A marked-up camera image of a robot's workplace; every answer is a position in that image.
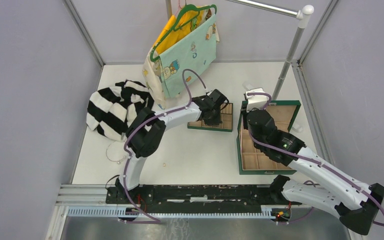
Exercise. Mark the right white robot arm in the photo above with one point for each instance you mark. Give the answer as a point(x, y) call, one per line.
point(356, 204)

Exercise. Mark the silver clothes rack pole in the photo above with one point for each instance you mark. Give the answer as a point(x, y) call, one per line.
point(303, 16)

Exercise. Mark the black white striped garment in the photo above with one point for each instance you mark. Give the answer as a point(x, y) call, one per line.
point(111, 110)

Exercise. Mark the yellow garment on hanger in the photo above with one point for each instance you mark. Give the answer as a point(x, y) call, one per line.
point(177, 28)

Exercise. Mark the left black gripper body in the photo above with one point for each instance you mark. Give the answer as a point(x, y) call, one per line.
point(215, 119)

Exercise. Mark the small green jewelry tray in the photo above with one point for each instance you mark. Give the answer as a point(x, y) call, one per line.
point(226, 117)

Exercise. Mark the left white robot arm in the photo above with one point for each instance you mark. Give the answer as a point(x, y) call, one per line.
point(146, 132)

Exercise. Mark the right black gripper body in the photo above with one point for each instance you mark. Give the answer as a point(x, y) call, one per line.
point(245, 125)

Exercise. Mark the cream cartoon print cloth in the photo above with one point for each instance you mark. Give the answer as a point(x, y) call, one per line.
point(151, 72)

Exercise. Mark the mint cartoon print cloth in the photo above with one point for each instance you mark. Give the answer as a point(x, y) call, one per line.
point(196, 51)

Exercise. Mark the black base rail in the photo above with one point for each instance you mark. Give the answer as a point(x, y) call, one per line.
point(205, 199)

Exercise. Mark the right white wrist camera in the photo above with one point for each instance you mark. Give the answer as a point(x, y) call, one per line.
point(255, 101)

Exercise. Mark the white slotted cable duct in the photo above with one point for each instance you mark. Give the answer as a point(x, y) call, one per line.
point(124, 212)

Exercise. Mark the green plastic hanger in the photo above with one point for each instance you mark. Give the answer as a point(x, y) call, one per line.
point(184, 9)

